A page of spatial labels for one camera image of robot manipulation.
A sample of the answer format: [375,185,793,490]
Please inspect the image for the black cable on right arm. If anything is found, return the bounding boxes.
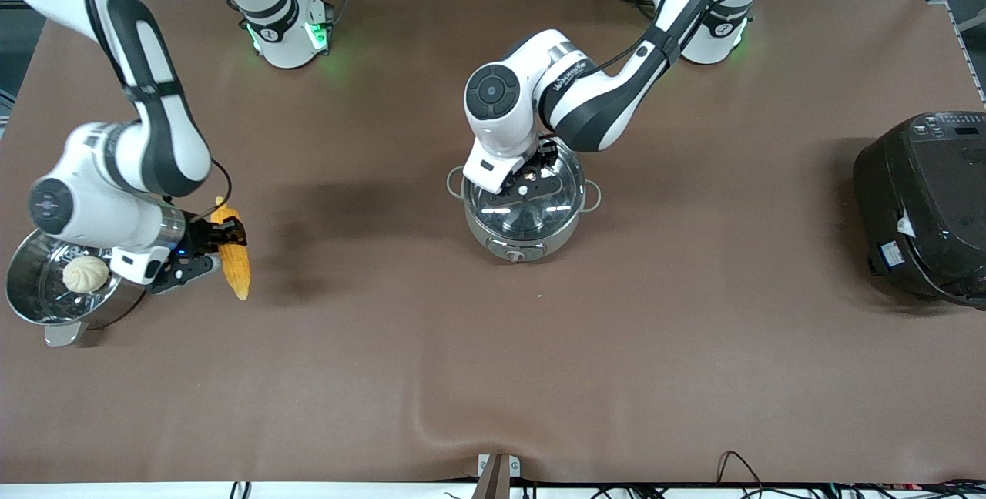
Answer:
[196,159,233,221]

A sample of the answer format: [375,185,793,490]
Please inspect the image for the black rice cooker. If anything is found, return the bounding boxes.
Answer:
[853,110,986,309]

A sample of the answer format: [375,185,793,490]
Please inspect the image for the glass pot lid with knob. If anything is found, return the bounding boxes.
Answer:
[462,141,585,242]

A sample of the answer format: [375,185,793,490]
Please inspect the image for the black looped cable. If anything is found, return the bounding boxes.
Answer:
[716,450,765,488]

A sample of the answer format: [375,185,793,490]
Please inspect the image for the white steamed bun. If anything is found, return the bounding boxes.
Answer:
[62,255,110,293]

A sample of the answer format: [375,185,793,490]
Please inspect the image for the steel steamer pot with handles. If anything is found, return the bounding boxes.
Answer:
[5,228,147,347]

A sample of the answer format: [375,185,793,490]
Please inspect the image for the steel cooking pot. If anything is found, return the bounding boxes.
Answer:
[447,137,602,263]

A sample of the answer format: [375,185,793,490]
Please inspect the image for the yellow toy corn cob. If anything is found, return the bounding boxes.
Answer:
[210,197,251,301]

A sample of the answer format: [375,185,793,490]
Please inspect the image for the perforated steel steamer insert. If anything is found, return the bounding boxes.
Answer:
[19,249,105,319]

